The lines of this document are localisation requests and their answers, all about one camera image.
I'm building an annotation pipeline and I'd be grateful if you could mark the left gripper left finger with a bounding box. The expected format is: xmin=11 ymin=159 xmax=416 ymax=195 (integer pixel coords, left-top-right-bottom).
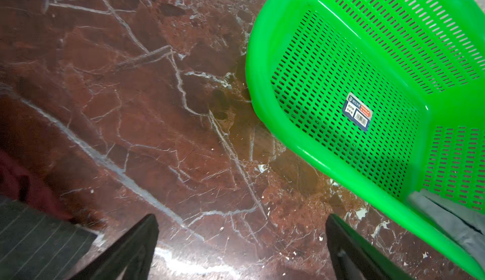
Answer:
xmin=72 ymin=214 xmax=159 ymax=279

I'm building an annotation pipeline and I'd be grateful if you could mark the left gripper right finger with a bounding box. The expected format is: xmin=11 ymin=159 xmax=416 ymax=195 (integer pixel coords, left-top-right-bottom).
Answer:
xmin=325 ymin=214 xmax=411 ymax=279

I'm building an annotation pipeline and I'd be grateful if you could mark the grey long sleeve shirt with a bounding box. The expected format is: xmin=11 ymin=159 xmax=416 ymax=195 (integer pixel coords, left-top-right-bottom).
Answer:
xmin=409 ymin=190 xmax=484 ymax=268

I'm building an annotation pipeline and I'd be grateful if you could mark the green plastic basket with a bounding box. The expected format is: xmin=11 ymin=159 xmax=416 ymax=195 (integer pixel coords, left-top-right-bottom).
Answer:
xmin=246 ymin=0 xmax=484 ymax=279

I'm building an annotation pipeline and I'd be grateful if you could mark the dark striped folded shirt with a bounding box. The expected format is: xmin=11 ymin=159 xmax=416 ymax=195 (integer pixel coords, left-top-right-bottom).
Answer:
xmin=1 ymin=195 xmax=97 ymax=279

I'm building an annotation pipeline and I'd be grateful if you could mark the maroon folded shirt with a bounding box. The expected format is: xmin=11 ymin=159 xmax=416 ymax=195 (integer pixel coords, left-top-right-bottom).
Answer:
xmin=1 ymin=150 xmax=74 ymax=221

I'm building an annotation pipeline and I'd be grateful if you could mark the basket barcode sticker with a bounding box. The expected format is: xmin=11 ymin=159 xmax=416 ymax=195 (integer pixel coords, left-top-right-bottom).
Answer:
xmin=342 ymin=92 xmax=373 ymax=132

